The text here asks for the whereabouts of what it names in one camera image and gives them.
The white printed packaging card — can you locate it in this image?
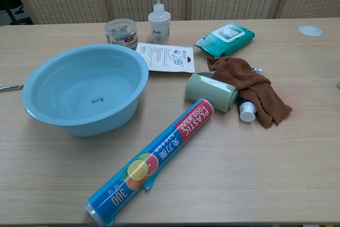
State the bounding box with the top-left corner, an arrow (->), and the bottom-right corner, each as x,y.
135,42 -> 196,73

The green ceramic mug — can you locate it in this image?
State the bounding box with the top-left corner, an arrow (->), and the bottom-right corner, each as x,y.
185,71 -> 239,114

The plastic food wrap roll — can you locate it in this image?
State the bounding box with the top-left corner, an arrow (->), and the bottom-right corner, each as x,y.
84,98 -> 215,227

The white squeeze bottle with nozzle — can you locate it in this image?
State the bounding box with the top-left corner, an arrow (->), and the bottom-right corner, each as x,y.
148,0 -> 171,45

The white capped toothpaste tube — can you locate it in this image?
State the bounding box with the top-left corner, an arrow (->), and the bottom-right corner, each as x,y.
238,65 -> 264,123

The clear jar of clips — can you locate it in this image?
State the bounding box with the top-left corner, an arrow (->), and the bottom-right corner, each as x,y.
103,18 -> 138,50

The teal wet wipes pack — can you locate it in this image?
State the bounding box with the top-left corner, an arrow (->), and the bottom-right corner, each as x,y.
193,22 -> 256,58

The brown cloth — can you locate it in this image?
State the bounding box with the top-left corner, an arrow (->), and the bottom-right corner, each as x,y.
206,56 -> 293,129

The light blue plastic basin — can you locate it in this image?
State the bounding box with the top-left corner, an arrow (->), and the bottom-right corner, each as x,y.
21,43 -> 150,138

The round grey cable grommet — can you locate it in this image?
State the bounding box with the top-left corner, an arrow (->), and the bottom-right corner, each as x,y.
297,24 -> 324,37

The black stand frame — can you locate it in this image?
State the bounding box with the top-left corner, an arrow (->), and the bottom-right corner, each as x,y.
0,0 -> 26,23

